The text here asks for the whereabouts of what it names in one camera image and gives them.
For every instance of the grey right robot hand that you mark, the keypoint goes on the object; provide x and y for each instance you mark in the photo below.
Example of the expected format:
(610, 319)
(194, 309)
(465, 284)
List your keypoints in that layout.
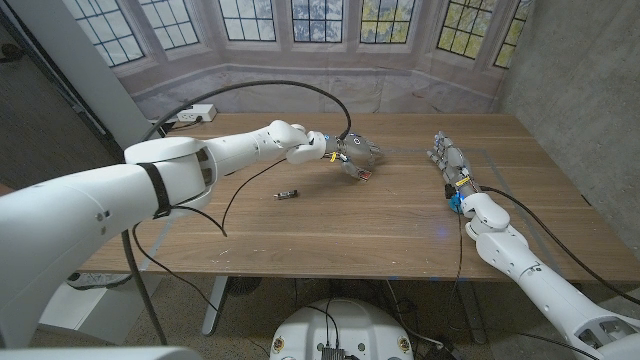
(457, 167)

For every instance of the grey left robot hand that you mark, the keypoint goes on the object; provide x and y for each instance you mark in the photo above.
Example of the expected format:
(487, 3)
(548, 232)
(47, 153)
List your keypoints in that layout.
(357, 150)

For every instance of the red matchbox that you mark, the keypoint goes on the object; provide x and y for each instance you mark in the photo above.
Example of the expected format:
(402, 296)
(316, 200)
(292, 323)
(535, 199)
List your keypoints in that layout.
(366, 175)

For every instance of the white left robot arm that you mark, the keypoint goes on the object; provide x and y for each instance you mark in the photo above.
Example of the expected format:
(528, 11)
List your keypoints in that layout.
(75, 210)

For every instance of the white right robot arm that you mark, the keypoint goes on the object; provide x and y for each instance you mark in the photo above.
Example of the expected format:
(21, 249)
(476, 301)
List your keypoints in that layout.
(510, 250)

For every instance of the printed window backdrop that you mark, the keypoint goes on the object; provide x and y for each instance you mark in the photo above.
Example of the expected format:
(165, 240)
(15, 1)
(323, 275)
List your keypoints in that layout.
(320, 50)

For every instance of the grey table leg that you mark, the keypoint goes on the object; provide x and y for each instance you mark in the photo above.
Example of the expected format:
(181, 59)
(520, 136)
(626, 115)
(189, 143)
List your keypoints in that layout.
(472, 310)

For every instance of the white power strip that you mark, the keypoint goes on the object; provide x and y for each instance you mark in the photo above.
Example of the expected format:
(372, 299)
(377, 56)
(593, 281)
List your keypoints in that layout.
(197, 112)

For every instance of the black round fan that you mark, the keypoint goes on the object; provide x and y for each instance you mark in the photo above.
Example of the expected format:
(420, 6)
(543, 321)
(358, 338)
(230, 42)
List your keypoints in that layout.
(243, 286)

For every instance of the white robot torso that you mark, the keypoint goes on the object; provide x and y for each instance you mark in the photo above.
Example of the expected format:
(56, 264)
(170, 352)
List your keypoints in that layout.
(345, 330)

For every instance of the white table leg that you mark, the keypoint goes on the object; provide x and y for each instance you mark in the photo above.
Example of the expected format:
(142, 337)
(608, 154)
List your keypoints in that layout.
(215, 305)

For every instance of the white floor platform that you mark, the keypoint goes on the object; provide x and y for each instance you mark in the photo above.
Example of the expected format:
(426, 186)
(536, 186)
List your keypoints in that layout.
(75, 315)

